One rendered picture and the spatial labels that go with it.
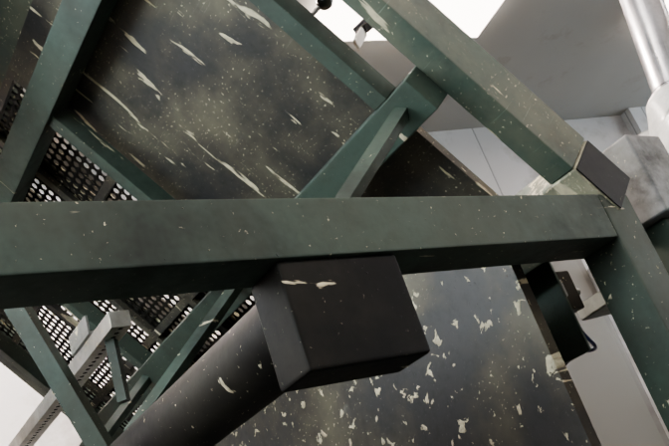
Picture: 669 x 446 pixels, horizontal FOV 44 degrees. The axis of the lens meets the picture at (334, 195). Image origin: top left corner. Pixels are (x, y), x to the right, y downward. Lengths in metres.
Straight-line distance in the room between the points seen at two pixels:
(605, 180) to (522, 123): 0.20
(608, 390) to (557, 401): 4.58
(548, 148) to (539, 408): 0.46
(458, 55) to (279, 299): 0.67
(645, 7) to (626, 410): 4.17
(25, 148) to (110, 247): 1.29
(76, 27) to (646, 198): 1.24
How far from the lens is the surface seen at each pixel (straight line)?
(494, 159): 6.52
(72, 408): 1.96
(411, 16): 1.54
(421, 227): 1.22
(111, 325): 1.95
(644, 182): 1.75
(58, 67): 1.99
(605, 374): 6.07
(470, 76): 1.53
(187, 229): 1.01
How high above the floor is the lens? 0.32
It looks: 24 degrees up
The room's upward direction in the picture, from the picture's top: 20 degrees counter-clockwise
